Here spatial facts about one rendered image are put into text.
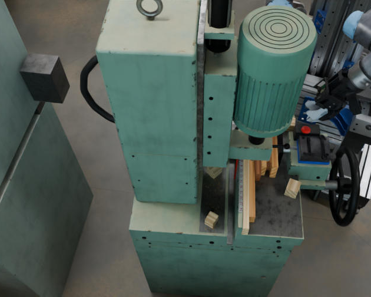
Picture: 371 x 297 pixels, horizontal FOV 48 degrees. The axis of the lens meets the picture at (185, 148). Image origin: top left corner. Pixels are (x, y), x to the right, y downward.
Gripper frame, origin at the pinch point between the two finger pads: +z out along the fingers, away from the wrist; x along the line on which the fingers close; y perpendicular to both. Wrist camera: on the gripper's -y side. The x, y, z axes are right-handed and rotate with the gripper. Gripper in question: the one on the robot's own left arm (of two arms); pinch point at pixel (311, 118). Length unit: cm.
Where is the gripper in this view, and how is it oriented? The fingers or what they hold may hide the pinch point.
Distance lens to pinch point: 138.2
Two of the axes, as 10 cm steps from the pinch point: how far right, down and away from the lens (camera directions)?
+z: -4.8, 4.6, 7.5
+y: -8.7, -3.3, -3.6
